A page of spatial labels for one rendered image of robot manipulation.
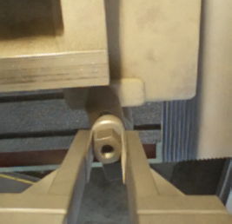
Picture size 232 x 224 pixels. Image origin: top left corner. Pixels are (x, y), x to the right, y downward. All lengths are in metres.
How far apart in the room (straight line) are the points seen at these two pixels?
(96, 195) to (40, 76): 1.58
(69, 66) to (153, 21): 0.12
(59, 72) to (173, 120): 0.36
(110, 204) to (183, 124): 1.40
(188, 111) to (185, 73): 0.24
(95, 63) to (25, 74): 0.07
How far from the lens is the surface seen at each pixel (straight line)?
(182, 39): 0.24
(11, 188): 1.40
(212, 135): 0.53
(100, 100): 0.18
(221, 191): 1.67
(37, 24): 0.25
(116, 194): 1.70
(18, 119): 0.50
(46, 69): 0.17
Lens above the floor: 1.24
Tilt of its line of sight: 75 degrees down
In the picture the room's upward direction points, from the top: 176 degrees clockwise
